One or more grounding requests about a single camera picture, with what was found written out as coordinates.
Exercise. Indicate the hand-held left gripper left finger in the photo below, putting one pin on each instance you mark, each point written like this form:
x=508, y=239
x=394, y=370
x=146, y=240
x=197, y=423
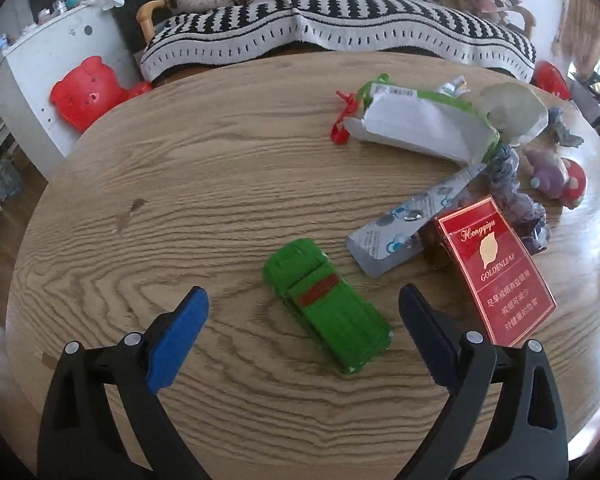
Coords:
x=177, y=345

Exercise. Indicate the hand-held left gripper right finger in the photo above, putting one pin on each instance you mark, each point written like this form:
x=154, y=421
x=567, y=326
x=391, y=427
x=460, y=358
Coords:
x=430, y=335

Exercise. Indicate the red cigarette pack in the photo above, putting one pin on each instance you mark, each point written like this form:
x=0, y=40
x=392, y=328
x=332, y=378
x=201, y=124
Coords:
x=500, y=270

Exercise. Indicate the torn white green carton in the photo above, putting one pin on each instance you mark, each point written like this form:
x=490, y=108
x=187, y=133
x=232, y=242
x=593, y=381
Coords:
x=415, y=125

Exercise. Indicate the green toy car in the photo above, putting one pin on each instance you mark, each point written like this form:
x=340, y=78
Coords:
x=330, y=310

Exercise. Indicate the silver printed wrapper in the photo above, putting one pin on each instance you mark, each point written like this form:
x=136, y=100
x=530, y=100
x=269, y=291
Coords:
x=395, y=230

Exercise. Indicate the crumpled blue grey wrapper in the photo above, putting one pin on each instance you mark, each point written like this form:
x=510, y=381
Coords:
x=505, y=175

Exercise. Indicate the purple toy figure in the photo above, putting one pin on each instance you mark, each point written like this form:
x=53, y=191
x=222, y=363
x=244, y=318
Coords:
x=547, y=167

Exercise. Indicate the red round toy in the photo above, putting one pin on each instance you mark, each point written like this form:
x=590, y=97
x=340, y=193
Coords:
x=576, y=180

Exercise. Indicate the red ribbon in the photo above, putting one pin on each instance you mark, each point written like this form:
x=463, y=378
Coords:
x=341, y=125

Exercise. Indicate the small grey wrapper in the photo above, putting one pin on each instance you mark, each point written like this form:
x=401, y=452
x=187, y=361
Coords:
x=560, y=130

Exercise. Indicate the small silver foil piece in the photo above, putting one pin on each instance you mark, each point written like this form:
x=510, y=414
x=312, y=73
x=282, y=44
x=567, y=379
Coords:
x=455, y=87

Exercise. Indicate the red pig-shaped stool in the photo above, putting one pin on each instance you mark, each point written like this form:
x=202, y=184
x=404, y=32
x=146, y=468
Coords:
x=85, y=92

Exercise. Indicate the red bag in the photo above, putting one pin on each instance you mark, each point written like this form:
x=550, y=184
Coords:
x=550, y=80

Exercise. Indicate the white cabinet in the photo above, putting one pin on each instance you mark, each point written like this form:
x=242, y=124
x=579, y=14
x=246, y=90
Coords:
x=40, y=60

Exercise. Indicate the wooden sofa armrest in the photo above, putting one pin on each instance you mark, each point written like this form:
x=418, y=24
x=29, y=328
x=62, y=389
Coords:
x=145, y=22
x=522, y=17

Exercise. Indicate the black and white striped sofa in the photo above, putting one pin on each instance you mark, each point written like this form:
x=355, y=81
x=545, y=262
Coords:
x=330, y=15

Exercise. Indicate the pink curtain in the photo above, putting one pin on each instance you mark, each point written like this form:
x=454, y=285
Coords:
x=582, y=20

